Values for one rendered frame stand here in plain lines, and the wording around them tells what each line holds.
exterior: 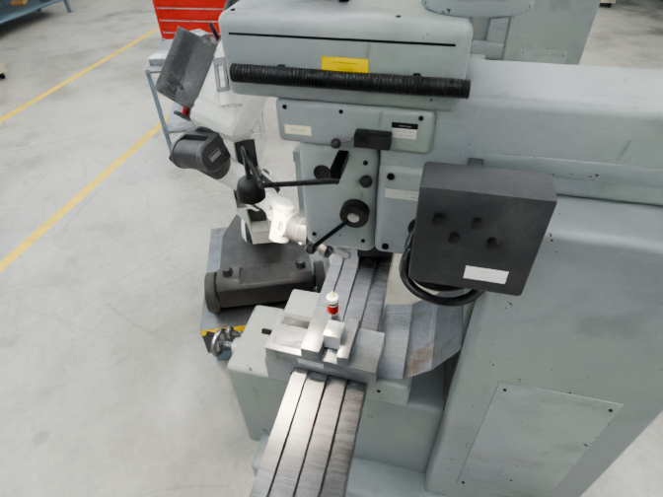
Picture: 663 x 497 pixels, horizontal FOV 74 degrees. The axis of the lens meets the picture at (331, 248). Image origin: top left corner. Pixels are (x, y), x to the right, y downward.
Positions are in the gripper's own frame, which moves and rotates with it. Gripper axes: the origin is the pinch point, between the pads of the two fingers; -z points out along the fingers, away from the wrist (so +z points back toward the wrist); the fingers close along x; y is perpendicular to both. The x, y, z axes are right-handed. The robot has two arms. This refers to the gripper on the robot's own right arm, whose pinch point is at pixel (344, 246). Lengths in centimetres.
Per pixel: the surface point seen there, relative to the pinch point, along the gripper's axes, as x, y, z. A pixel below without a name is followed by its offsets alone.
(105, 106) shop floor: 183, 128, 424
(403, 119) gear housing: -7, -47, -17
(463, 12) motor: -2, -66, -24
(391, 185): -7.2, -31.2, -16.1
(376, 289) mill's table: 17.5, 33.4, -3.0
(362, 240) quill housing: -7.6, -12.6, -9.7
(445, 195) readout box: -27, -48, -34
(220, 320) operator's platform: 2, 84, 72
